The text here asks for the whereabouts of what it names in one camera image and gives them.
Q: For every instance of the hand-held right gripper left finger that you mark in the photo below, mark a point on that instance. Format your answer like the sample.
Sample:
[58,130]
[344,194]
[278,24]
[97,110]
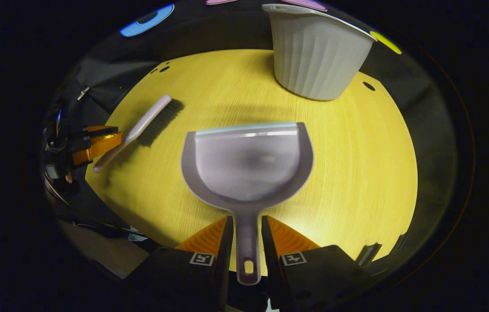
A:
[223,260]

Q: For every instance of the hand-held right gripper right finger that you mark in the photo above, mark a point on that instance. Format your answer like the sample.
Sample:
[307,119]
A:
[270,260]

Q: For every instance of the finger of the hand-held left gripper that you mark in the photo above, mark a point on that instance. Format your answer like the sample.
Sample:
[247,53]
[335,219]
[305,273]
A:
[99,129]
[97,147]

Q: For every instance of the small pink broom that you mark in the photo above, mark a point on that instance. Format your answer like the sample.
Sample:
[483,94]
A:
[145,123]

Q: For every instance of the pink and white dustpan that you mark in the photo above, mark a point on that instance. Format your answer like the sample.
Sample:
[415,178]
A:
[244,164]

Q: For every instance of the white ribbed garbage bin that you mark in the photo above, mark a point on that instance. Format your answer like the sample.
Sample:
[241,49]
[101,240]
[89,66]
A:
[318,60]

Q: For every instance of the yellow wooden desktop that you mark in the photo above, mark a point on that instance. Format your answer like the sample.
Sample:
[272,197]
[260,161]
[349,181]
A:
[357,164]

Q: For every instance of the small metal clip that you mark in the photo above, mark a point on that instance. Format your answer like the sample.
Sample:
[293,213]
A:
[83,93]

